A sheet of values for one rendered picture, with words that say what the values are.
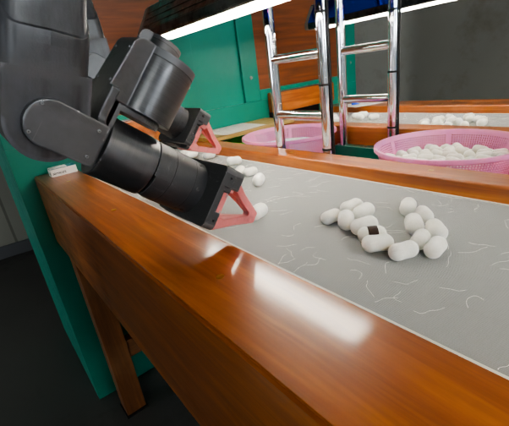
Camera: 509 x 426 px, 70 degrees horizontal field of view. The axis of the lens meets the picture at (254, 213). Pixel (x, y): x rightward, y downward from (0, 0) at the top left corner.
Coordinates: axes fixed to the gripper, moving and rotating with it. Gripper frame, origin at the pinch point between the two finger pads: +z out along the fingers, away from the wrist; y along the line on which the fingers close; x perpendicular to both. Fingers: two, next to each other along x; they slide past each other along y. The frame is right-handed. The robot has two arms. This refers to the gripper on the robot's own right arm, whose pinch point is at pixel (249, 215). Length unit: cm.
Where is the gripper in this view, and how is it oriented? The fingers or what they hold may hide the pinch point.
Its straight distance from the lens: 45.0
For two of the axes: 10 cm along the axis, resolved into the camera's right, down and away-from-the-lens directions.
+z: 6.8, 3.3, 6.5
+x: -3.9, 9.2, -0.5
